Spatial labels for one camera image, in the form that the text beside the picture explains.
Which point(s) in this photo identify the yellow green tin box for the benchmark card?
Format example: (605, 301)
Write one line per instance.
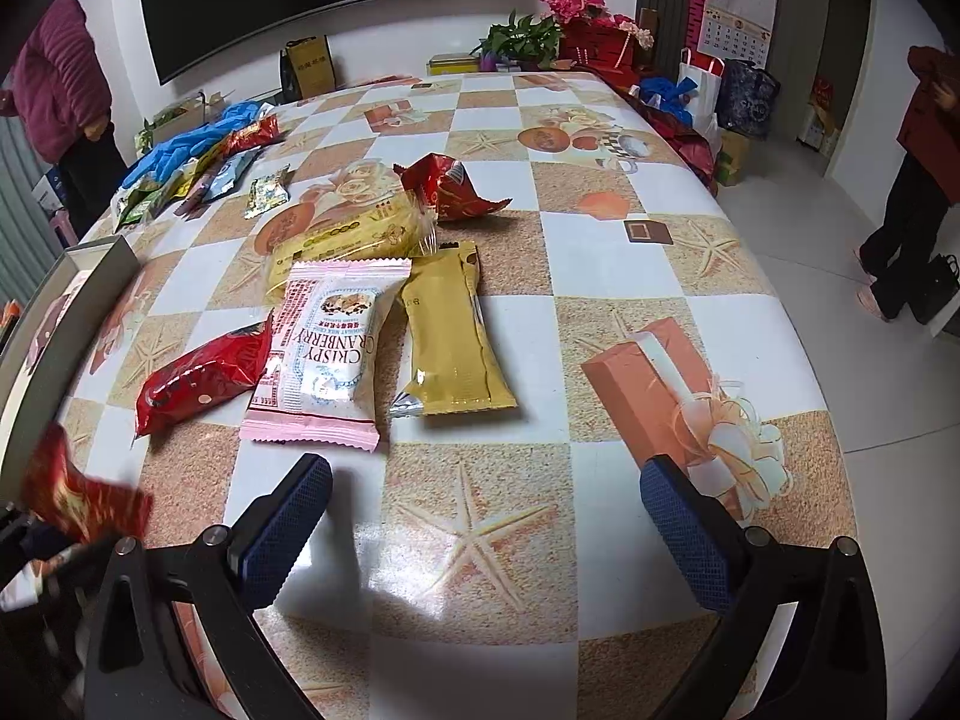
(450, 64)

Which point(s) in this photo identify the person in red top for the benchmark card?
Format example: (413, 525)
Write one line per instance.
(897, 253)

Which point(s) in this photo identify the dark blue gift bag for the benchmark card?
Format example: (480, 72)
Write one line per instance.
(746, 99)

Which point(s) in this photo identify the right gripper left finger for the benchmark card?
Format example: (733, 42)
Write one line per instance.
(138, 663)

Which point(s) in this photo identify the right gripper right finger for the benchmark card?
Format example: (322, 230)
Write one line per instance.
(798, 634)

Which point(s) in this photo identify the yellow snack packet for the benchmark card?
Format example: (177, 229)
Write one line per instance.
(178, 184)

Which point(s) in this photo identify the pink cranberry snack packet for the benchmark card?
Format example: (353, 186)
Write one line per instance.
(318, 381)

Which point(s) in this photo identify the yellow biscuit packet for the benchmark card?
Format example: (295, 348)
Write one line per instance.
(399, 227)

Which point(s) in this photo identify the person in maroon jacket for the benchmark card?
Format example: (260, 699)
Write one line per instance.
(60, 93)

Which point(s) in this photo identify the light blue snack packet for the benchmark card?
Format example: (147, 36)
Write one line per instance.
(230, 175)

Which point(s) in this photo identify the white red gift bag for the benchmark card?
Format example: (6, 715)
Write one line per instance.
(700, 77)

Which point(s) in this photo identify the wall calendar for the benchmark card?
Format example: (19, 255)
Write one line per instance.
(737, 30)

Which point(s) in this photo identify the black yellow gift bag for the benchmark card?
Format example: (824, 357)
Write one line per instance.
(306, 68)

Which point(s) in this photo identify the green potted plant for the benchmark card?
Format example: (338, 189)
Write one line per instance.
(525, 41)

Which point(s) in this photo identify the red candy packet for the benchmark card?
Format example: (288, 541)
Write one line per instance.
(84, 509)

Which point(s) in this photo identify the grey cardboard box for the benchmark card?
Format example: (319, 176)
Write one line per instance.
(50, 339)

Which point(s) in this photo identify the pink artificial flowers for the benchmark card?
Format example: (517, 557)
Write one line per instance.
(593, 34)

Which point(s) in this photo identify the green snack packet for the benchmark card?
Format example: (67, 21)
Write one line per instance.
(139, 203)

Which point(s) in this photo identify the gold snack packet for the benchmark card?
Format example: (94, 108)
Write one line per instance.
(454, 368)

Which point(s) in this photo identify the small floral candy packet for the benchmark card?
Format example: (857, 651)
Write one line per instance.
(267, 193)

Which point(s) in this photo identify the red long snack packet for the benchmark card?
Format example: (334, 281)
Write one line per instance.
(206, 376)

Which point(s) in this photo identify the blue rubber gloves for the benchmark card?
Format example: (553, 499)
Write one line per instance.
(168, 156)

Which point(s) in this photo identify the red peanut snack packet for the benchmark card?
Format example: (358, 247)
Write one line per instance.
(262, 132)

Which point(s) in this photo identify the black handbag on floor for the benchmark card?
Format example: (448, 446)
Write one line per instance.
(936, 286)

